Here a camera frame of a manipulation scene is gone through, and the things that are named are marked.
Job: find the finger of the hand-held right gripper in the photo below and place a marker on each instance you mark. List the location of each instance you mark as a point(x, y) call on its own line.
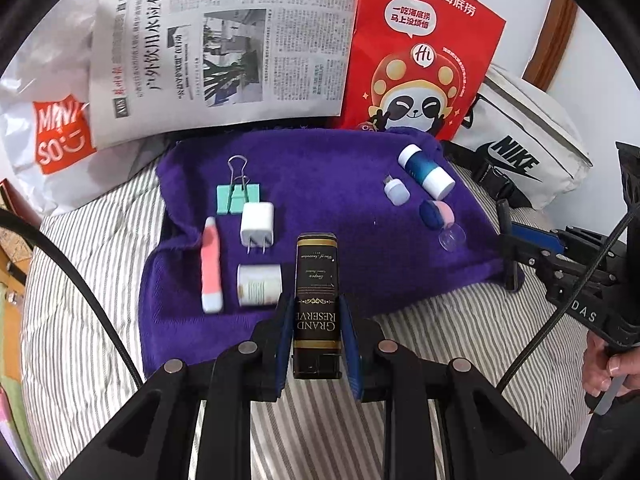
point(550, 267)
point(532, 240)

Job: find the green and pink cloth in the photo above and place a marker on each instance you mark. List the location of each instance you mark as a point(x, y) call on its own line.
point(12, 390)

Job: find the pink and white tube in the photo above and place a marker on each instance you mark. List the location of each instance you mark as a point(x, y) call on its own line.
point(211, 265)

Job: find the black box with gold print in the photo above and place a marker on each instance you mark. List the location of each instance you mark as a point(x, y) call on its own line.
point(317, 300)

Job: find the pink jar with blue lid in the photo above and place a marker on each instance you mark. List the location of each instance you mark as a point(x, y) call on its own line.
point(440, 212)

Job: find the blue bottle with white cap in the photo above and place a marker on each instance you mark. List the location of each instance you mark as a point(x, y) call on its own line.
point(425, 170)

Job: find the clear plastic cup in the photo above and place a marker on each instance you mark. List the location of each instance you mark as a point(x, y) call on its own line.
point(452, 240)

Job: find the newspaper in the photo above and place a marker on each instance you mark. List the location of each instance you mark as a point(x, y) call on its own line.
point(225, 35)

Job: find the red box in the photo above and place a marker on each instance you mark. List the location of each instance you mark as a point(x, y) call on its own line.
point(15, 200)

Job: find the striped bed sheet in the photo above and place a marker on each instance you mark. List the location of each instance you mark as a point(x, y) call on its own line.
point(450, 340)

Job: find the brown patterned box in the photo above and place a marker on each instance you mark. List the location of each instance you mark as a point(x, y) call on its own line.
point(10, 252)

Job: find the green binder clip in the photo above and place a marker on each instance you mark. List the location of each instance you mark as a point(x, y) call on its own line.
point(235, 200)

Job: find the person's right hand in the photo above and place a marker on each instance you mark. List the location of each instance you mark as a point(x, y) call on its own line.
point(597, 365)

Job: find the small white adapter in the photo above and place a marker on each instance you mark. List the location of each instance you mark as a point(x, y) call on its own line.
point(398, 193)

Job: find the purple towel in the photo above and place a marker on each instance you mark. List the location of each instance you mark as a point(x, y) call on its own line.
point(325, 185)

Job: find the wooden door frame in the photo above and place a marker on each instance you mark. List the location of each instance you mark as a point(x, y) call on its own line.
point(560, 25)

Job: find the white pill bottle green label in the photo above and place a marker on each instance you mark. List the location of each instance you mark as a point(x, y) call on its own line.
point(260, 285)

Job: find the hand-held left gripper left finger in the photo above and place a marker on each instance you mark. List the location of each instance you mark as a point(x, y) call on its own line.
point(285, 340)

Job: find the person's right forearm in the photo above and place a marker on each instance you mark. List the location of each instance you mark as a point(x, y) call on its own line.
point(615, 445)

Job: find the red panda paper bag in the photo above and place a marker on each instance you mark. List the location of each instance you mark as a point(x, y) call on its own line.
point(390, 60)

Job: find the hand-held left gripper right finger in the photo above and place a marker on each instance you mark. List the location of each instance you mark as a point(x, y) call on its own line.
point(350, 345)

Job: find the white charger plug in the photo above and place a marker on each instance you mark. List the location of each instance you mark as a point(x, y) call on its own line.
point(257, 222)

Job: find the white plastic bag orange logo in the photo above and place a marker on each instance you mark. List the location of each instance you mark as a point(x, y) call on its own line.
point(30, 110)

